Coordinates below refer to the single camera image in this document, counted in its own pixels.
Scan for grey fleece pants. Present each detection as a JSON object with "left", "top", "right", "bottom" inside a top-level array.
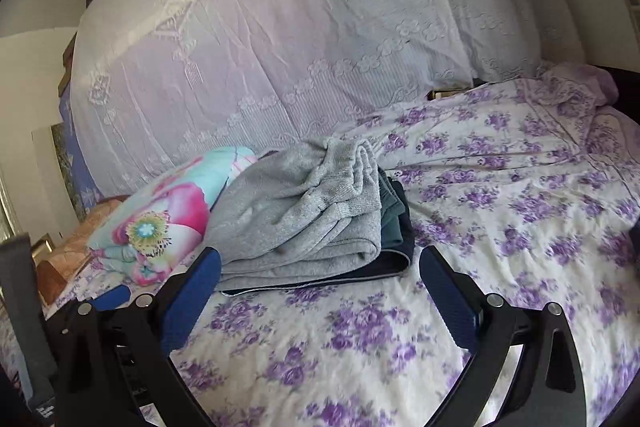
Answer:
[{"left": 203, "top": 136, "right": 382, "bottom": 294}]

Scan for colourful floral folded blanket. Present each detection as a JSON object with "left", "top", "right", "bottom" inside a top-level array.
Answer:
[{"left": 87, "top": 146, "right": 257, "bottom": 286}]

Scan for white lace covered headboard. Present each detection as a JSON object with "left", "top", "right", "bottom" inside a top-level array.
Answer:
[{"left": 70, "top": 0, "right": 541, "bottom": 196}]

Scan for blue patterned cloth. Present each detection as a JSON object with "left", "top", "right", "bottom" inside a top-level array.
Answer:
[{"left": 54, "top": 86, "right": 103, "bottom": 221}]

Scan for brown wooden bedside furniture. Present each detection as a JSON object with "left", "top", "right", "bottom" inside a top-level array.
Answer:
[{"left": 36, "top": 195, "right": 127, "bottom": 306}]

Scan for purple floral bed sheet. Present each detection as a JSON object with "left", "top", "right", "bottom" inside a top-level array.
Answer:
[{"left": 0, "top": 60, "right": 640, "bottom": 427}]

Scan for dark green folded garment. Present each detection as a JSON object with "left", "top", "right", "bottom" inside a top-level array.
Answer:
[{"left": 219, "top": 169, "right": 416, "bottom": 296}]

